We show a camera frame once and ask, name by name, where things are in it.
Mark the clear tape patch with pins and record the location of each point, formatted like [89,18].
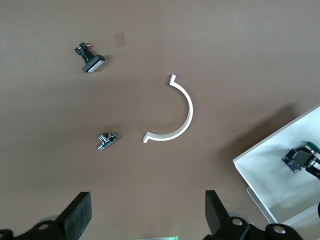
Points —
[120,40]

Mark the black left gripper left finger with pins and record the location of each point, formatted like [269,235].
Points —
[77,215]

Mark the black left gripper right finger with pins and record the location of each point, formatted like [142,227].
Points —
[216,215]

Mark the black square push button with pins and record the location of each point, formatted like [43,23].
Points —
[92,63]

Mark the white tray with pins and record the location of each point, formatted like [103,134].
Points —
[270,170]

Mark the green push button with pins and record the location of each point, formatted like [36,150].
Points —
[288,161]

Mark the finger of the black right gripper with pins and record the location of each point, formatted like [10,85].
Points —
[308,162]

